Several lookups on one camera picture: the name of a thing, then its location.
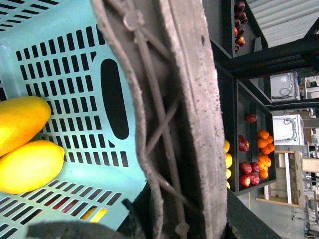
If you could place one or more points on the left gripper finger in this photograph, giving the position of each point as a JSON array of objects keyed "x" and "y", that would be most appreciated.
[{"x": 71, "y": 230}]

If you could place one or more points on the black upper display tray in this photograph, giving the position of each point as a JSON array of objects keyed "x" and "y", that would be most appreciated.
[{"x": 237, "y": 100}]

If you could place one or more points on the pile of oranges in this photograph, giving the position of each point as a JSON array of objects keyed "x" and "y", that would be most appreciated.
[{"x": 266, "y": 147}]

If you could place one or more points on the light blue plastic basket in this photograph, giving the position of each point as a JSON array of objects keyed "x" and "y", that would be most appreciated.
[{"x": 53, "y": 49}]

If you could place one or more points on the yellow mango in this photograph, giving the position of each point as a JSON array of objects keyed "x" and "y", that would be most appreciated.
[{"x": 21, "y": 119}]

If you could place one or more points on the red apple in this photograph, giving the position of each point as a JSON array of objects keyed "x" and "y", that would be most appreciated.
[
  {"x": 251, "y": 118},
  {"x": 243, "y": 144},
  {"x": 245, "y": 168},
  {"x": 244, "y": 180}
]

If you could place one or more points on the brown basket handle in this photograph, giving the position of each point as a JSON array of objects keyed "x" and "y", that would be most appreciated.
[{"x": 164, "y": 49}]

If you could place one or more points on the yellow lemon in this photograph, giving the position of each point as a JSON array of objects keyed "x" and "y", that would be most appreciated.
[
  {"x": 227, "y": 146},
  {"x": 229, "y": 160},
  {"x": 30, "y": 167}
]

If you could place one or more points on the white box appliance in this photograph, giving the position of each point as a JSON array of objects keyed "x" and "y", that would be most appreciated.
[{"x": 288, "y": 130}]

